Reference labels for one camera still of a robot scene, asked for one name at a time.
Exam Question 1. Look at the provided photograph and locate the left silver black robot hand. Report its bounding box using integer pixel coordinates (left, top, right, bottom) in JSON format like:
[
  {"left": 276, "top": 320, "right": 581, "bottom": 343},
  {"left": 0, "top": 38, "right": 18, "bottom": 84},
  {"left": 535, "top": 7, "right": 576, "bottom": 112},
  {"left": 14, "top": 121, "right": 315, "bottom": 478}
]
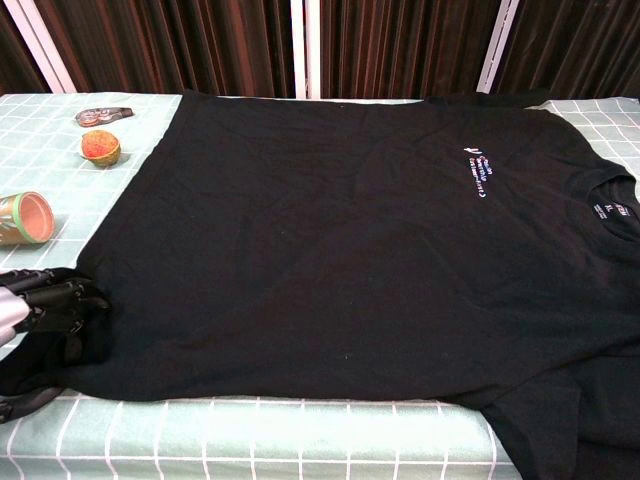
[{"left": 0, "top": 267, "right": 114, "bottom": 425}]

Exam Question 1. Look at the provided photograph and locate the green paper cup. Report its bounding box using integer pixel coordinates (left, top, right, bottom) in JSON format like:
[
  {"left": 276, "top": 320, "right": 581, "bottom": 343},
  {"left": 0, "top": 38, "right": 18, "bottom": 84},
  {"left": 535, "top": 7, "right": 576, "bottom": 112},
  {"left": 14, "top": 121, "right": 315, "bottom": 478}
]
[{"left": 0, "top": 191, "right": 56, "bottom": 247}]

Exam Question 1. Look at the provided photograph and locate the red ball in green shell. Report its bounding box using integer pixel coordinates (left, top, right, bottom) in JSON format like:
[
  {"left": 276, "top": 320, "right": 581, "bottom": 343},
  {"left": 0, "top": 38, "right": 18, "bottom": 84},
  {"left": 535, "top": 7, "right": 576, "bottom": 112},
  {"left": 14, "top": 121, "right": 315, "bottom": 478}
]
[{"left": 80, "top": 129, "right": 122, "bottom": 169}]

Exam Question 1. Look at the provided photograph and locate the dark brown pleated curtain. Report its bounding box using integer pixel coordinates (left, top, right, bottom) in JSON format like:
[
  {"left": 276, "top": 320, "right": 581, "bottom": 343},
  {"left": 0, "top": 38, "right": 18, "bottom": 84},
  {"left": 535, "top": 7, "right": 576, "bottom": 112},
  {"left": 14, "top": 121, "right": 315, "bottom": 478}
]
[
  {"left": 0, "top": 0, "right": 51, "bottom": 96},
  {"left": 319, "top": 0, "right": 501, "bottom": 99},
  {"left": 34, "top": 0, "right": 296, "bottom": 99},
  {"left": 492, "top": 0, "right": 640, "bottom": 99}
]

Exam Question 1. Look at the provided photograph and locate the green white checked tablecloth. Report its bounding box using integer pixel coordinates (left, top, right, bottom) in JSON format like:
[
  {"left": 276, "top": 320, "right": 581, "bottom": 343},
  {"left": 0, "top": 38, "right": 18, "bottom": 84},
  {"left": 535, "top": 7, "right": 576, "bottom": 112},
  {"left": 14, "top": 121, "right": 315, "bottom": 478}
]
[{"left": 0, "top": 92, "right": 640, "bottom": 480}]

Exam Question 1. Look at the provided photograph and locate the white slanted frame post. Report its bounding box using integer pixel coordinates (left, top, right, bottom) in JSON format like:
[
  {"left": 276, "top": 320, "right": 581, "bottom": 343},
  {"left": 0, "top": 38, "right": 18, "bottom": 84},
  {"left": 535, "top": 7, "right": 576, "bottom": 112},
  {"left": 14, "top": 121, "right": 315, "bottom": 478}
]
[
  {"left": 476, "top": 0, "right": 521, "bottom": 94},
  {"left": 2, "top": 0, "right": 77, "bottom": 95}
]

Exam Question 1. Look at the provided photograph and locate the white upright frame post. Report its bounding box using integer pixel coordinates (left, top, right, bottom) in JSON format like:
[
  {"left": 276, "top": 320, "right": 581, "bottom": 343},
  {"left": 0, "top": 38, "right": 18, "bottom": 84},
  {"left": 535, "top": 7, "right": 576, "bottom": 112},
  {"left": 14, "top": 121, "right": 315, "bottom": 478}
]
[
  {"left": 305, "top": 0, "right": 322, "bottom": 99},
  {"left": 289, "top": 0, "right": 307, "bottom": 99}
]

